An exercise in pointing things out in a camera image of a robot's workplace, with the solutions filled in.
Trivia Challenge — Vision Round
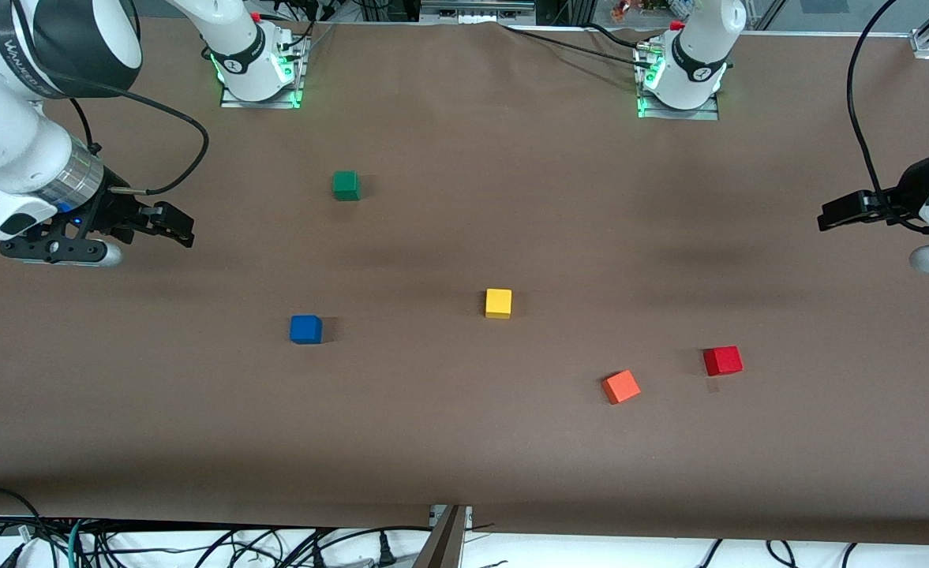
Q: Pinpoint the red block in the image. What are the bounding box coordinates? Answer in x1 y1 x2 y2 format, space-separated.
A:
703 346 744 377

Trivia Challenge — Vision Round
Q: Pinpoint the orange block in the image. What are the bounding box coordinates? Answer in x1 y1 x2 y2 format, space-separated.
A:
601 369 642 405

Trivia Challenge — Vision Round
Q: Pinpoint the brown table mat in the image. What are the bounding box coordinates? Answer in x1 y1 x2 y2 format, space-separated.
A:
0 16 929 547

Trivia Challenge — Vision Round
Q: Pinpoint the brown angled beam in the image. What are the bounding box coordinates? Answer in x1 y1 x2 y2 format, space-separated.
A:
412 506 470 568

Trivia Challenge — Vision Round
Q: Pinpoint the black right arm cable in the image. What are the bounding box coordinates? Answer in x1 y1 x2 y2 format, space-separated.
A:
10 0 211 196

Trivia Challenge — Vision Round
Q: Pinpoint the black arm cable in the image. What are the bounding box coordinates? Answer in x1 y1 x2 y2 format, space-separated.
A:
10 0 211 196
846 0 929 234

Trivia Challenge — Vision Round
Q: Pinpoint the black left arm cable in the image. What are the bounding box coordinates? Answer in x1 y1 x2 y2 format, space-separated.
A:
846 0 929 234

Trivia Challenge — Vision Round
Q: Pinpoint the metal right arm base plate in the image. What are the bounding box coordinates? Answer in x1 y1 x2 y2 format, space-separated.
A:
219 32 309 110

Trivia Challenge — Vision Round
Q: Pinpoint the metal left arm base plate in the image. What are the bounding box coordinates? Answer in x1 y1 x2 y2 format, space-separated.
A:
635 43 721 121

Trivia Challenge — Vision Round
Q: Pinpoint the black looped cable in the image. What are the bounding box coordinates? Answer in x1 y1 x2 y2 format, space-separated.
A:
0 485 43 539

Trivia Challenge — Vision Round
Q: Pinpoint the black cable on mat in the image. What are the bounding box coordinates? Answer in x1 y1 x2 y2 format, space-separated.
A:
500 24 653 64

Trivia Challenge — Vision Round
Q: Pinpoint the grey metal rail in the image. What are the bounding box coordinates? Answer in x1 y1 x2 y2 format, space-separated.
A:
420 0 537 23

